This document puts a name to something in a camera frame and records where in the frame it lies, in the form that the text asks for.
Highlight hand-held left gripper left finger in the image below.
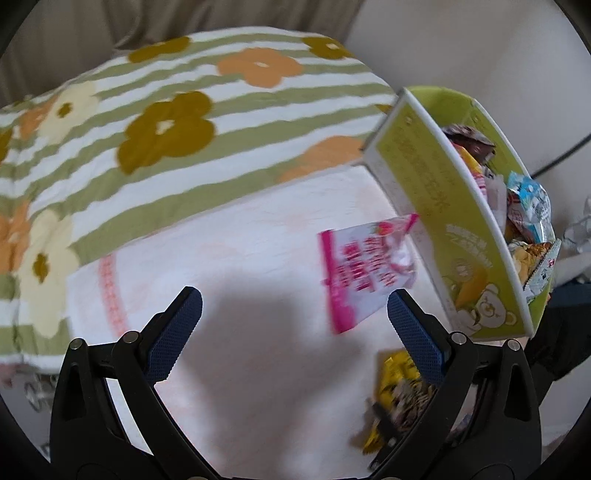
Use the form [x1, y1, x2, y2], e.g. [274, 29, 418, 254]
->
[50, 286, 227, 480]

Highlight pink white snack packet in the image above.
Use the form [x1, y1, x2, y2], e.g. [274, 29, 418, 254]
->
[318, 213, 421, 334]

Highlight crumpled clear plastic bags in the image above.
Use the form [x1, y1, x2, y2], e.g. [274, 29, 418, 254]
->
[0, 364, 62, 418]

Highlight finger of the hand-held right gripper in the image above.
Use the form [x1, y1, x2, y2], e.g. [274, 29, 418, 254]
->
[367, 399, 403, 469]

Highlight dark cloth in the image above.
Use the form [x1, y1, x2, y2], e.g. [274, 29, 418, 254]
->
[524, 285, 591, 385]

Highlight yellow sunflower seed packet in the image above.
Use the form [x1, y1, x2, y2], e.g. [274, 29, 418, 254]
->
[360, 350, 440, 457]

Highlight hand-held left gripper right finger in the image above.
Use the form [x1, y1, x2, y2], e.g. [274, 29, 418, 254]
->
[369, 288, 542, 480]

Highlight black cable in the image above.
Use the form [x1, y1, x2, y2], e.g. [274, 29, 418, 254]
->
[531, 134, 591, 179]

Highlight heap of assorted snack packets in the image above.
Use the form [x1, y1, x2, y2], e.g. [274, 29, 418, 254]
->
[441, 124, 562, 302]

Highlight green cardboard box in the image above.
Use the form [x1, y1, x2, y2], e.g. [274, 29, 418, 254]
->
[362, 85, 561, 342]

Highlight white towel with pink stripe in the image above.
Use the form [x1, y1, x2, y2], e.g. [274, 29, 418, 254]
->
[65, 165, 462, 480]

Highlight green striped floral blanket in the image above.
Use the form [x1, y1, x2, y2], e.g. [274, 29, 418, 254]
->
[0, 28, 402, 361]

